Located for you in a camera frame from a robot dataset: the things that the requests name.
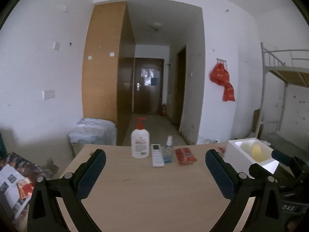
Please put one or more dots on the double wall switch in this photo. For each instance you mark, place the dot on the double wall switch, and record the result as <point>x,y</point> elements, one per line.
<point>48,94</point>

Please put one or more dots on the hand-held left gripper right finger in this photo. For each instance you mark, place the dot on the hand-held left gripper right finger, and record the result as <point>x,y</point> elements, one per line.
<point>218,174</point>

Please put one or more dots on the metal bunk bed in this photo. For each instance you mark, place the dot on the metal bunk bed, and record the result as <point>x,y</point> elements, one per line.
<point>289,73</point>

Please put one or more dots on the yellow foam fruit net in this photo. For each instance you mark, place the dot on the yellow foam fruit net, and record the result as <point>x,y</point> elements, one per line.
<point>256,152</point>

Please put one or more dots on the clear spray bottle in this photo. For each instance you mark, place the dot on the clear spray bottle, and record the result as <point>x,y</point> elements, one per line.
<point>168,156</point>

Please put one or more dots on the white remote control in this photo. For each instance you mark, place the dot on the white remote control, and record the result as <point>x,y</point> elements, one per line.
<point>157,158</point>

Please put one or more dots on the red hanging bag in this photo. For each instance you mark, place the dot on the red hanging bag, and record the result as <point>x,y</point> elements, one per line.
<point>228,93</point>
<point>218,75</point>

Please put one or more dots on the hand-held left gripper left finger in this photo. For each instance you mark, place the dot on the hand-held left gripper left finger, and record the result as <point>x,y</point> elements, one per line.
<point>91,174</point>

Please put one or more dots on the small white door notice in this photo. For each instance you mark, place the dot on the small white door notice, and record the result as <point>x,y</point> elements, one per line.
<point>147,81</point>

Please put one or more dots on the red wipes packet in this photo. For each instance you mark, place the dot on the red wipes packet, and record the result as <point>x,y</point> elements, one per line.
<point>184,156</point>

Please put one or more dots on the white pump lotion bottle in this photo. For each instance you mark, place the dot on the white pump lotion bottle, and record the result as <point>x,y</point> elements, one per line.
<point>140,145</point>

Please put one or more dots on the printed magazine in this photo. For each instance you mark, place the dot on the printed magazine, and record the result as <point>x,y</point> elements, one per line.
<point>9,181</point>

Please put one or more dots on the green bottle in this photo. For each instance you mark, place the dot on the green bottle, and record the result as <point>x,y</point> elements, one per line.
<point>2,147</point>

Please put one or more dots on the dark brown door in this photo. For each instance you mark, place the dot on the dark brown door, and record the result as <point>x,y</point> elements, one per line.
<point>147,99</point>

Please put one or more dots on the large white door notice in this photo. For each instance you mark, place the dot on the large white door notice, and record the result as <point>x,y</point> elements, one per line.
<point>147,73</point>

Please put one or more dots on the wooden wardrobe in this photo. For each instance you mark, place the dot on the wooden wardrobe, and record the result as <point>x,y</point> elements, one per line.
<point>101,77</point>

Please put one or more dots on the white foam box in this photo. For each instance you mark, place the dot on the white foam box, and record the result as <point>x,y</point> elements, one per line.
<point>237,157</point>

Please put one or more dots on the single wall switch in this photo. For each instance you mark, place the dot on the single wall switch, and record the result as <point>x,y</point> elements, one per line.
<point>56,46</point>

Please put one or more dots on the blue door notice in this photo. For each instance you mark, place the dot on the blue door notice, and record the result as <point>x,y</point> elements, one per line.
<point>154,81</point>

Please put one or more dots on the dark side door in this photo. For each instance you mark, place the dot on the dark side door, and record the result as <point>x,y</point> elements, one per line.
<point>179,89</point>

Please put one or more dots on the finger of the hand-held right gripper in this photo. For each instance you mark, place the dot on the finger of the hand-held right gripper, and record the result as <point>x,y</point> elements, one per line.
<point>259,170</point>
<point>282,157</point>

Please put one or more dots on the red orange paper packet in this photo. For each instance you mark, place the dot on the red orange paper packet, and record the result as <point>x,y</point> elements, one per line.
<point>26,188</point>

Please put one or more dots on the metal wall hook rack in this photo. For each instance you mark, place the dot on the metal wall hook rack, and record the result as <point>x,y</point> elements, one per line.
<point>221,60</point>

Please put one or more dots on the small red packet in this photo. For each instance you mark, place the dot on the small red packet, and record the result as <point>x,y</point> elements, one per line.
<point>221,149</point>

